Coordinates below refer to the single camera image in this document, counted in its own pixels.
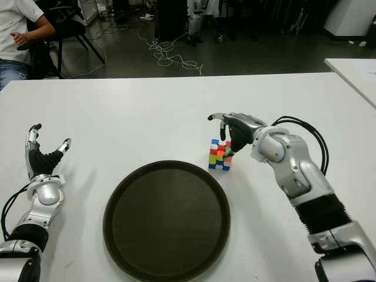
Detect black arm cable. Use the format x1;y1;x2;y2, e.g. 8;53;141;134
270;116;329;177
0;184;33;240

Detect multicoloured Rubik's cube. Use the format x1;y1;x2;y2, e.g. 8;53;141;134
208;139;234;172

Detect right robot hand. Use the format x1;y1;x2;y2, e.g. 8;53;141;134
207;112;270;161

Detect person in white shirt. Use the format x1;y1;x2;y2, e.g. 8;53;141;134
0;0;56;89

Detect black cabinet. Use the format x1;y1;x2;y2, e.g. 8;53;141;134
157;0;189;41

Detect dark brown round tray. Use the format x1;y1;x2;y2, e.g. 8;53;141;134
102;160;231;282

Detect white glass-front cabinet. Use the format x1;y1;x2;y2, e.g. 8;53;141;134
78;0;99;26

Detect white neighbouring table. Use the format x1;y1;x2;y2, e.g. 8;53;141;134
324;58;376;109

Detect grey humanoid robot legs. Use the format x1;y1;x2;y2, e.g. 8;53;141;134
186;0;206;47

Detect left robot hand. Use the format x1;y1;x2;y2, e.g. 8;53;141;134
25;123;73;180

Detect white cabinet with dark base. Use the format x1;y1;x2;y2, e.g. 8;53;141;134
323;0;376;38

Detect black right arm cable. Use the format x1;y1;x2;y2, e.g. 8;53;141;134
270;116;329;177

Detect white paper sheet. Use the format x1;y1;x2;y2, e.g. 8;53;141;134
357;69;376;83

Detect black chair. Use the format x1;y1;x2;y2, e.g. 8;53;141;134
28;0;106;79

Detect silver folded stand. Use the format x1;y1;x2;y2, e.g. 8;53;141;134
289;7;308;33

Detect black wheeled stand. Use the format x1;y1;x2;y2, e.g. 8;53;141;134
205;0;239;43

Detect white tangled floor cable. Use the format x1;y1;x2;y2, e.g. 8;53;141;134
137;29;205;77

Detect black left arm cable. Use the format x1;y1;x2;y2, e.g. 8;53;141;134
0;184;33;240

